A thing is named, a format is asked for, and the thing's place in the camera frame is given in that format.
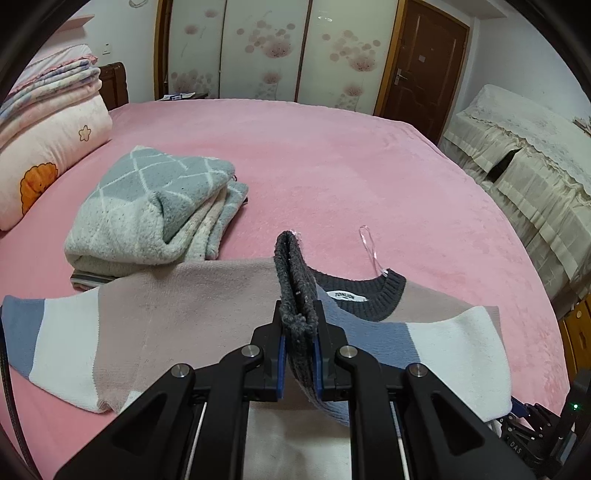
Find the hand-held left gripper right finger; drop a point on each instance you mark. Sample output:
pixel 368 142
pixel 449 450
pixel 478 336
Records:
pixel 317 364

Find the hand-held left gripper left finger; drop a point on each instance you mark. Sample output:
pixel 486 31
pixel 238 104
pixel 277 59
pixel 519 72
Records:
pixel 280 364

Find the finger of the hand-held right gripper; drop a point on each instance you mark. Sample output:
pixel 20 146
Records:
pixel 531 415

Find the colour-block knit sweater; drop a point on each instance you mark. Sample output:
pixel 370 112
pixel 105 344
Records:
pixel 184 304

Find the wooden cabinet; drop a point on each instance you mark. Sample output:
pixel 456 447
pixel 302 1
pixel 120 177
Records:
pixel 577 332

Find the clear plastic tag loop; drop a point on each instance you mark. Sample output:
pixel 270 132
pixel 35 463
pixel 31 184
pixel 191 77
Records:
pixel 371 251

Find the pink bed blanket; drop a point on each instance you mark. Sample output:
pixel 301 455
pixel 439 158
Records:
pixel 332 175

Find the folded teal white fleece sweater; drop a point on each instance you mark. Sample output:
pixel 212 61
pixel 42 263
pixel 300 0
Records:
pixel 147 203

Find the folded striped garment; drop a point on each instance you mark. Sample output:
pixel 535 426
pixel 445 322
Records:
pixel 87 280

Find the cream lace covered furniture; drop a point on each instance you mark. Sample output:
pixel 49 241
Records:
pixel 535 157

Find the floral sliding door wardrobe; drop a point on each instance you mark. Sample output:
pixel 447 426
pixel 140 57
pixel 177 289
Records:
pixel 277 50

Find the brown wooden door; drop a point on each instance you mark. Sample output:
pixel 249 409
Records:
pixel 427 64

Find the wooden headboard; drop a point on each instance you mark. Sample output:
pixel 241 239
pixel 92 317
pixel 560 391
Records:
pixel 115 85

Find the stack of folded pastel blankets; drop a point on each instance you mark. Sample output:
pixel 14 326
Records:
pixel 55 78

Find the white wall switch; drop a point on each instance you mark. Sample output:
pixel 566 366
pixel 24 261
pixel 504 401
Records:
pixel 107 48

